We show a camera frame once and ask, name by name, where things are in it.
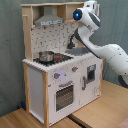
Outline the right red stove knob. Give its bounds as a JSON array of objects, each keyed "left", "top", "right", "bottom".
[{"left": 72, "top": 66, "right": 78, "bottom": 72}]

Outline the oven door with window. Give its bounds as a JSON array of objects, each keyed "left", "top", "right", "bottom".
[{"left": 56, "top": 85, "right": 74, "bottom": 111}]

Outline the grey range hood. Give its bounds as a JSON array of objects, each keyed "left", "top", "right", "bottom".
[{"left": 34, "top": 5, "right": 64, "bottom": 27}]

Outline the wooden toy kitchen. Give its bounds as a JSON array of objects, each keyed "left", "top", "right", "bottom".
[{"left": 22, "top": 2, "right": 103, "bottom": 128}]

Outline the grey cabinet door handle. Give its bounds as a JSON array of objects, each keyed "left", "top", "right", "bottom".
[{"left": 82, "top": 76, "right": 86, "bottom": 90}]

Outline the grey ice dispenser panel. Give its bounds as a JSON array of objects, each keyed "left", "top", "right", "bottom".
[{"left": 87, "top": 65, "right": 96, "bottom": 82}]

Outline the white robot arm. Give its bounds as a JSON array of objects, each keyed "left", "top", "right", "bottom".
[{"left": 73, "top": 0, "right": 128, "bottom": 87}]

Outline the black stovetop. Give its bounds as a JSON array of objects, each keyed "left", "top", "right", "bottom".
[{"left": 34, "top": 53, "right": 71, "bottom": 66}]

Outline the black toy faucet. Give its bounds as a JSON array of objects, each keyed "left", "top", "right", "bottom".
[{"left": 67, "top": 34, "right": 75, "bottom": 49}]

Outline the silver cooking pot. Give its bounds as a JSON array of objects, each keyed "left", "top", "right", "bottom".
[{"left": 39, "top": 51, "right": 54, "bottom": 62}]

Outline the grey sink basin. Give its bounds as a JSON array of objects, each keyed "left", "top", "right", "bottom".
[{"left": 66, "top": 47, "right": 89, "bottom": 56}]

